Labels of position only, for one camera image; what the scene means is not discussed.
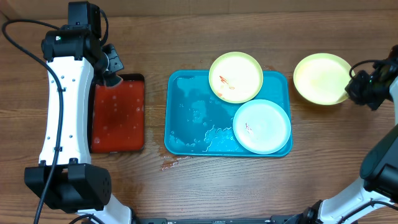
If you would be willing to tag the black tray with red liquid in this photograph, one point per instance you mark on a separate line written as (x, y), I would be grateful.
(117, 116)

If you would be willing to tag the green plate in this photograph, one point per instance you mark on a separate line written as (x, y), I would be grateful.
(235, 77)
(322, 78)

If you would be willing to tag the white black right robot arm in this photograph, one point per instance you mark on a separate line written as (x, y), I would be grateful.
(376, 186)

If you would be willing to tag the light blue plate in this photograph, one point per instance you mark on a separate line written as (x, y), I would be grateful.
(262, 126)

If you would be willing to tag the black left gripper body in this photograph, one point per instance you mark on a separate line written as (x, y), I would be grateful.
(114, 62)

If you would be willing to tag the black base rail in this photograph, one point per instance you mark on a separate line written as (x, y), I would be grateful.
(276, 219)

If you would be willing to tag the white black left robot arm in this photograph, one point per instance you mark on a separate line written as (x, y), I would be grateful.
(65, 179)

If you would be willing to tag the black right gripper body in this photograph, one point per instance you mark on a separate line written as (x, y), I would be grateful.
(373, 92)

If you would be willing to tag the teal plastic serving tray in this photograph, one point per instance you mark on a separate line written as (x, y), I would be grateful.
(197, 122)

